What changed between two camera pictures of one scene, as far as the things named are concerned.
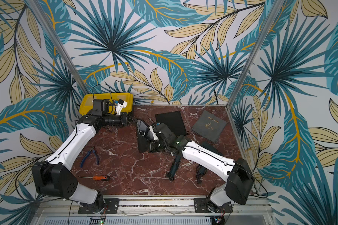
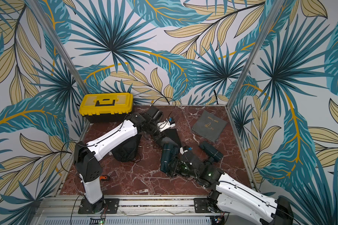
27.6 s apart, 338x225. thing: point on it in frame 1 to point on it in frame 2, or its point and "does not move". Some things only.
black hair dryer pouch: x=144 y=135 to x=126 y=151
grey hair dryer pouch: x=209 y=125 does not move
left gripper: x=124 y=116 to x=157 y=138
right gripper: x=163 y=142 to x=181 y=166
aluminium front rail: x=151 y=206 does not move
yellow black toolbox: x=86 y=103 does not move
